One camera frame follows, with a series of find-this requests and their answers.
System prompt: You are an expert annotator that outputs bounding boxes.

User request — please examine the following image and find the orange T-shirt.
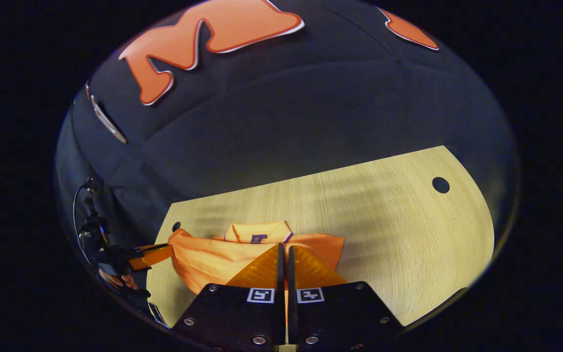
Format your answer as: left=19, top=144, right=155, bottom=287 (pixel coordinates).
left=168, top=220, right=346, bottom=295

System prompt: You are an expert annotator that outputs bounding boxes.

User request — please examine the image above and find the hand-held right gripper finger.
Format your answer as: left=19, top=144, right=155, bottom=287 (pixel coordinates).
left=287, top=244, right=404, bottom=352
left=172, top=243, right=286, bottom=352

